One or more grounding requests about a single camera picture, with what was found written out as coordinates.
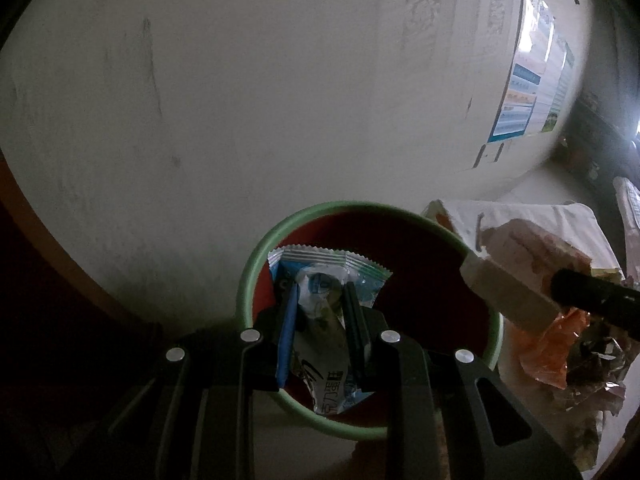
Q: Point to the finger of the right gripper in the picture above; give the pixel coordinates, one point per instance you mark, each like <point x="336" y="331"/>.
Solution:
<point x="616" y="304"/>

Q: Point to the white milk carton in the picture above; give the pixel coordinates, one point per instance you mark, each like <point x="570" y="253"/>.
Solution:
<point x="525" y="308"/>

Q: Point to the green bordered wall poster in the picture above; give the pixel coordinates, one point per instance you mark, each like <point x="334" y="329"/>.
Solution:
<point x="561" y="89"/>

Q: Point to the white table cloth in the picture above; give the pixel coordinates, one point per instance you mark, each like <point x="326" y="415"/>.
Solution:
<point x="589" y="421"/>

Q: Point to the blue white snack wrapper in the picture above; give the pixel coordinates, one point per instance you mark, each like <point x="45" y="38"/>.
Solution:
<point x="320" y="361"/>

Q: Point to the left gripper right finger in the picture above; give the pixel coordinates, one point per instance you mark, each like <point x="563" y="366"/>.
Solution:
<point x="367" y="334"/>

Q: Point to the pink foil snack bag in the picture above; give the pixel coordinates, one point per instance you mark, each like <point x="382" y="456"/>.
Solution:
<point x="532" y="254"/>

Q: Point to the bed with plaid sheet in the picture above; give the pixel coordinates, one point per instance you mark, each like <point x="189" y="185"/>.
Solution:
<point x="627" y="196"/>

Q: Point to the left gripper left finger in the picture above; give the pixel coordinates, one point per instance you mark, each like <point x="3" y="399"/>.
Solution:
<point x="276" y="324"/>

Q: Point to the orange snack wrapper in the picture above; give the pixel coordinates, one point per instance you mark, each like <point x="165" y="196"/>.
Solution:
<point x="543" y="357"/>

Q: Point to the green rimmed red trash bin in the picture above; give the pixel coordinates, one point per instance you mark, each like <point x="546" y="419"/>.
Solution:
<point x="424" y="299"/>

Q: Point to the dark bedside cabinet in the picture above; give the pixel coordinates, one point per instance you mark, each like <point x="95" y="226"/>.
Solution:
<point x="599" y="152"/>

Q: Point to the blue pinyin wall poster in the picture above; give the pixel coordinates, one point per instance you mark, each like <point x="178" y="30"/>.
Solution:
<point x="531" y="55"/>

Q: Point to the white chart wall poster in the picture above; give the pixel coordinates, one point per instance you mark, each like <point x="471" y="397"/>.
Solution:
<point x="549" y="78"/>

